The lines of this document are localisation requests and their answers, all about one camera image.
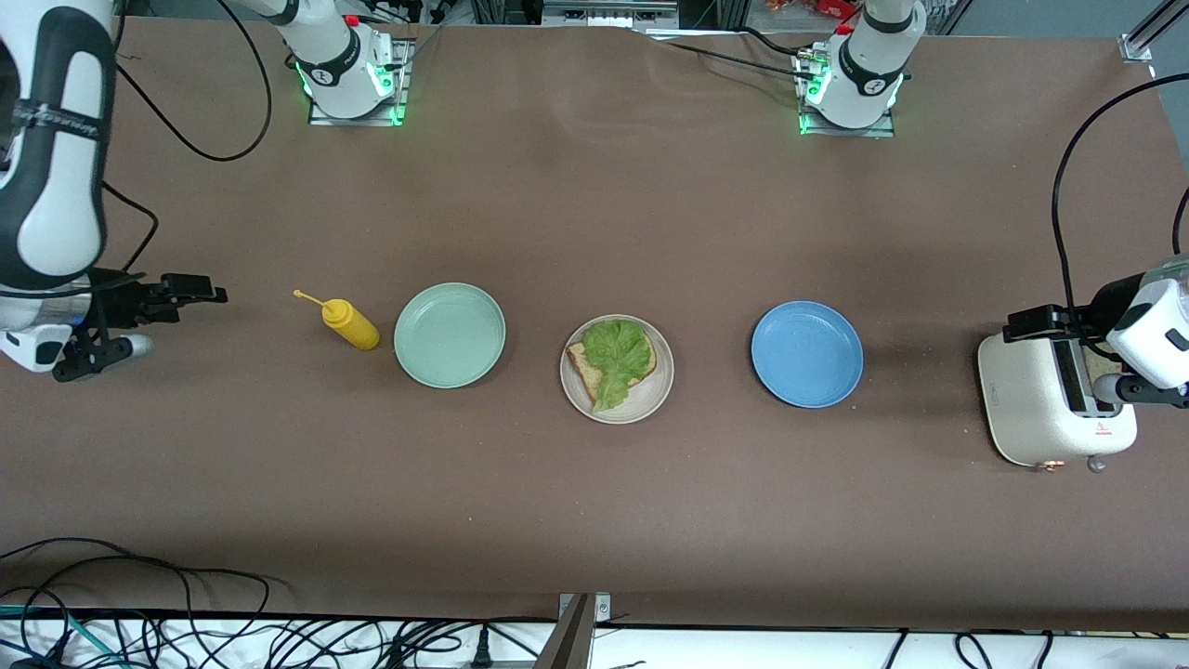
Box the brown bread slice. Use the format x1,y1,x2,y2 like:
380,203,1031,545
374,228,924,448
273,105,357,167
1085,346,1127,412
567,325,659,406

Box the beige plate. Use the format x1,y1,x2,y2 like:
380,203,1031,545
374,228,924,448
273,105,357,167
560,315,674,426

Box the green lettuce leaf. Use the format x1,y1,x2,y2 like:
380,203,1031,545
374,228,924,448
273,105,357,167
581,318,653,413

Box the blue plate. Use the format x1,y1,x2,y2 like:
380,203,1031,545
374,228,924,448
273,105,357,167
751,300,865,409

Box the mint green plate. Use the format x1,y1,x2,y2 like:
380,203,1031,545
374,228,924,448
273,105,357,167
394,282,507,389

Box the white toaster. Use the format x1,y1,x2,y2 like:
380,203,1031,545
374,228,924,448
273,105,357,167
977,311,1139,475

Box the yellow mustard squeeze bottle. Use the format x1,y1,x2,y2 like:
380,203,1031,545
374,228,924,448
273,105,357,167
294,290,381,351

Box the red snack packets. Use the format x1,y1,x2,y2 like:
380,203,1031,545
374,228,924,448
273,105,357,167
766,0,860,21

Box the white ledge board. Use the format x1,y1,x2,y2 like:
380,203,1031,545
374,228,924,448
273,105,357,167
0,609,1189,669

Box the silver metal device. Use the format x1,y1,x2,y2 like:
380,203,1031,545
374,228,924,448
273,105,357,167
542,0,681,31

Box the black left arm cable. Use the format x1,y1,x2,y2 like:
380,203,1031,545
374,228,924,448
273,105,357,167
1052,67,1189,359

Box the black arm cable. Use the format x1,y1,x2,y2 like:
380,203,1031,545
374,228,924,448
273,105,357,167
1052,67,1189,359
98,0,272,275

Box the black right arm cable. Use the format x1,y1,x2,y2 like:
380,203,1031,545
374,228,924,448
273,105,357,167
98,0,272,275

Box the black looping floor cable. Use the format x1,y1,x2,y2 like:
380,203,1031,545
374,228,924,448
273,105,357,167
0,536,272,642

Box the teal cable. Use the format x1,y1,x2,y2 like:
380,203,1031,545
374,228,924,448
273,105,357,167
0,604,126,666

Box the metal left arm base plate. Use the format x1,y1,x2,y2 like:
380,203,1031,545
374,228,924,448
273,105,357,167
797,51,898,138

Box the aluminium frame profile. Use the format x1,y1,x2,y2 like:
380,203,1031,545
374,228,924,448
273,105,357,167
1119,0,1189,64

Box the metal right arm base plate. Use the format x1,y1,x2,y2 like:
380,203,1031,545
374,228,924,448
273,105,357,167
307,37,412,127

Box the black base cable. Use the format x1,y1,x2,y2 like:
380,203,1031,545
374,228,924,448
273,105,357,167
650,35,818,83
738,26,804,59

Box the aluminium bracket profile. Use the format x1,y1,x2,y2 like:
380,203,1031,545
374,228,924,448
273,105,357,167
534,592,614,669

